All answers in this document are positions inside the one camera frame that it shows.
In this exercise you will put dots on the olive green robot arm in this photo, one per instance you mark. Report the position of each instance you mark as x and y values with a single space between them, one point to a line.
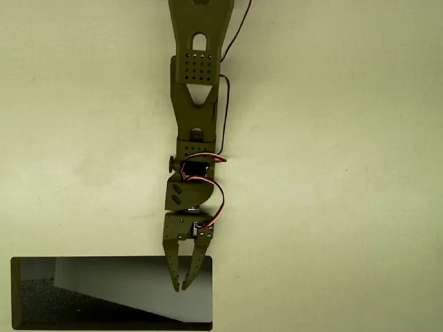
197 114

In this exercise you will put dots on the rectangular dark bin opening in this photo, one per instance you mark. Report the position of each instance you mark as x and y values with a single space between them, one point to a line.
52 304

